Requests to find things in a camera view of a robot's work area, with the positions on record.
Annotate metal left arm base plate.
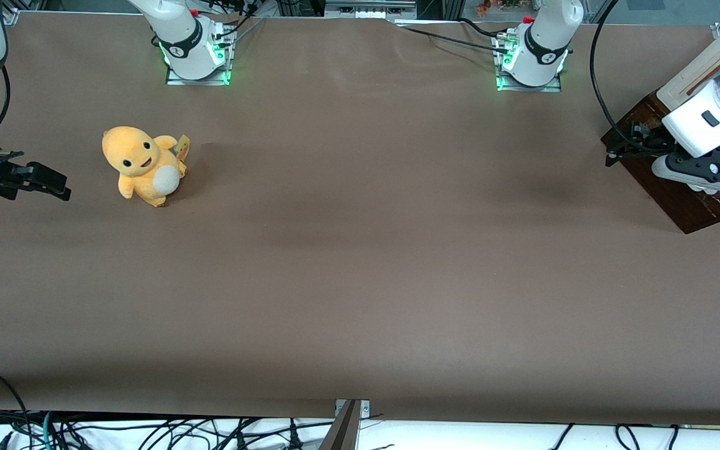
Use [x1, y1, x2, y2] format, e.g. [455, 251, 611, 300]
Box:
[496, 31, 563, 93]

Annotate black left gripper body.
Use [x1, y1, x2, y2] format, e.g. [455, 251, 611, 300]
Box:
[671, 139, 720, 196]

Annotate metal clamp bracket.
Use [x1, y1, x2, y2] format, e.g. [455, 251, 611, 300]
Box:
[334, 399, 372, 450]

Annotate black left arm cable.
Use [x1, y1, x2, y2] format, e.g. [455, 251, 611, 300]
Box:
[589, 0, 673, 154]

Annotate grey metal rail box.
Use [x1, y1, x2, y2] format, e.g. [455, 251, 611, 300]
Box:
[325, 0, 418, 19]

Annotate brown table cover sheet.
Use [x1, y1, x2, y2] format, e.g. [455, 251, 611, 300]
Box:
[0, 11, 720, 427]

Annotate dark wood base board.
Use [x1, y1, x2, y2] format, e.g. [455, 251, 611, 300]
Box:
[602, 91, 720, 235]

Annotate yellow plush toy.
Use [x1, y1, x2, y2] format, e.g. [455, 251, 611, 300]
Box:
[101, 126, 191, 208]

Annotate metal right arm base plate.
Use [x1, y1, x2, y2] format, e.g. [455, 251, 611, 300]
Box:
[166, 24, 234, 86]

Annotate grey support post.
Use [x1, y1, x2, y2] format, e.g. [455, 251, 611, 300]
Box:
[318, 400, 362, 450]

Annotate black cable on table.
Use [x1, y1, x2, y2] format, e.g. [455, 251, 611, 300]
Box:
[396, 17, 511, 54]

